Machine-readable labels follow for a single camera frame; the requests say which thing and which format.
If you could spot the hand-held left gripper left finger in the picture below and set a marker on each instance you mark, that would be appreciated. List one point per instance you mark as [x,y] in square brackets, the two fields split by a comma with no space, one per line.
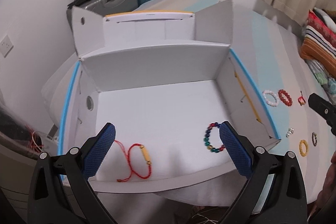
[101,150]

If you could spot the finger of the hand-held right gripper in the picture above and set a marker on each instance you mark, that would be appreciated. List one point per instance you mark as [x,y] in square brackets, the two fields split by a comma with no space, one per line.
[321,107]

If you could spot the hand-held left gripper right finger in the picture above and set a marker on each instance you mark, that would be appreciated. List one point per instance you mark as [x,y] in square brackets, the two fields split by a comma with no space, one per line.
[233,150]

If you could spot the white cardboard box blue print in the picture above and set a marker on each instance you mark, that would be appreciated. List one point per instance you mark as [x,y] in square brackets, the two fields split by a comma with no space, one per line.
[157,108]

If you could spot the person's right hand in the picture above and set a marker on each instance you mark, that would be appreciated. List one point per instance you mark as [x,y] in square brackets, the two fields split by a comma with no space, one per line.
[326,190]

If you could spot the floral quilt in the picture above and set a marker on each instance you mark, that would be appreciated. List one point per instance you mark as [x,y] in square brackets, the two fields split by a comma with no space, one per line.
[321,77]

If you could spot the striped folded blankets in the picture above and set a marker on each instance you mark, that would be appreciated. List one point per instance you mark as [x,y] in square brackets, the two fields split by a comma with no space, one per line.
[319,40]

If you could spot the white wall socket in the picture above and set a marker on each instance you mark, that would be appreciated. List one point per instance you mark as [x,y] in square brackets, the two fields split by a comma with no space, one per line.
[5,45]

